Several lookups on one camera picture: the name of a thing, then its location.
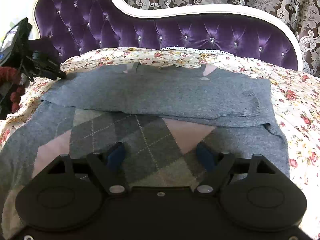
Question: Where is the brown damask curtain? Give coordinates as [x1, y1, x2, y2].
[115, 0, 320, 78]

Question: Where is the grey argyle sweater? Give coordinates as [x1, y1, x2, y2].
[0, 62, 290, 239]

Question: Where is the floral bedspread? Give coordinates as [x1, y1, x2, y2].
[0, 47, 320, 230]

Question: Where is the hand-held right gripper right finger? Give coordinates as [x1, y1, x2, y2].
[194, 141, 277, 197]

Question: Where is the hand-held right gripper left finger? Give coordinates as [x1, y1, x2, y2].
[47, 142, 130, 197]

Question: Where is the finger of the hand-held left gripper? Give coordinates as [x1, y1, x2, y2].
[31, 52, 67, 81]

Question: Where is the purple tufted headboard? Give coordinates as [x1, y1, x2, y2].
[33, 0, 303, 71]

